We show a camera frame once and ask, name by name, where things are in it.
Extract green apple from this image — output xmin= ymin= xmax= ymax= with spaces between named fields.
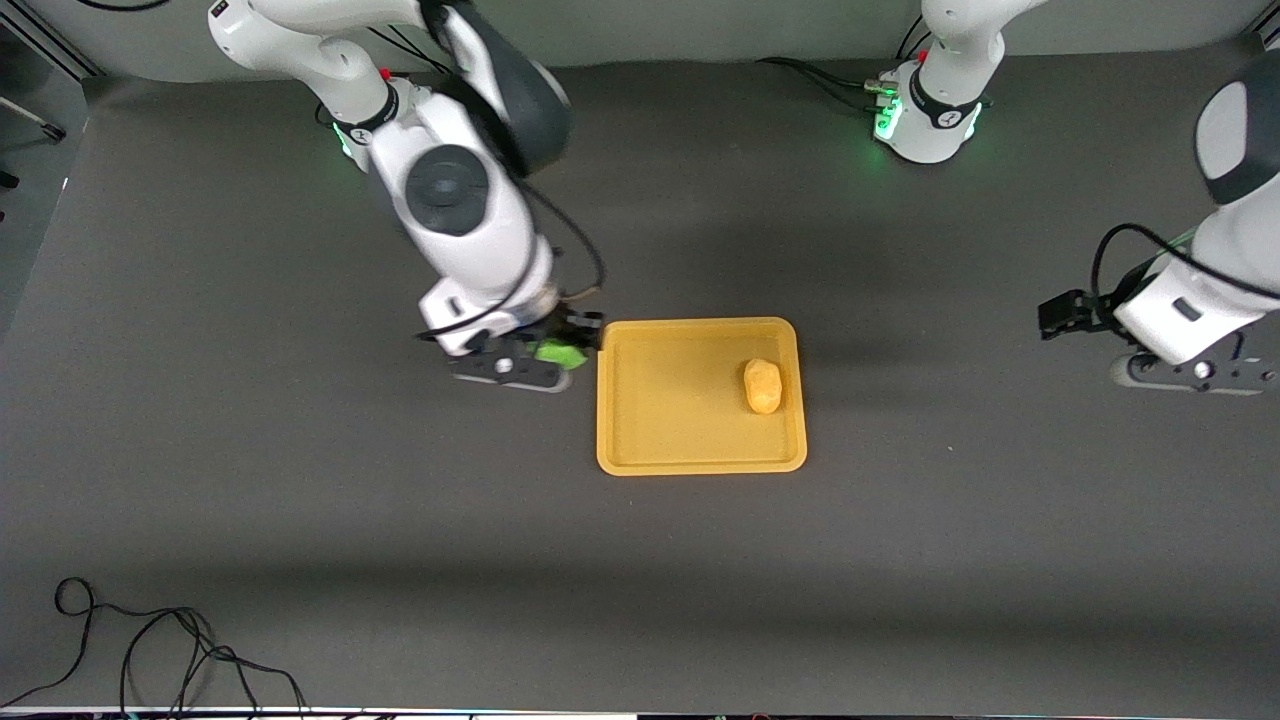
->
xmin=534 ymin=337 xmax=590 ymax=370

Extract orange plastic tray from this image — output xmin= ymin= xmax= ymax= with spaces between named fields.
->
xmin=596 ymin=317 xmax=808 ymax=477

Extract dark grey table mat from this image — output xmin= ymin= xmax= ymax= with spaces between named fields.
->
xmin=0 ymin=45 xmax=1280 ymax=715

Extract black left arm gripper cable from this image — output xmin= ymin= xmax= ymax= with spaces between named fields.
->
xmin=1091 ymin=222 xmax=1280 ymax=313

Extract black arm gripper cable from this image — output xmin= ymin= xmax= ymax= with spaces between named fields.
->
xmin=418 ymin=178 xmax=607 ymax=343
xmin=1091 ymin=222 xmax=1280 ymax=313

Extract black right arm gripper cable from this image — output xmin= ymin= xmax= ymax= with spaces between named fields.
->
xmin=418 ymin=178 xmax=607 ymax=343

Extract black right base cables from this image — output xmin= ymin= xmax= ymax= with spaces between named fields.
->
xmin=315 ymin=25 xmax=446 ymax=129

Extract black base cables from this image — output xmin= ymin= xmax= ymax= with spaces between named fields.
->
xmin=315 ymin=25 xmax=446 ymax=129
xmin=757 ymin=15 xmax=936 ymax=113

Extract black left base cables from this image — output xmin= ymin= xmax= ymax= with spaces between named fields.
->
xmin=757 ymin=15 xmax=936 ymax=113

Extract thin black loose cable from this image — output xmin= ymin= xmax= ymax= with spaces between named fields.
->
xmin=0 ymin=577 xmax=309 ymax=717

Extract aluminium frame profile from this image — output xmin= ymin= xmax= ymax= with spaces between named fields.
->
xmin=0 ymin=0 xmax=106 ymax=83

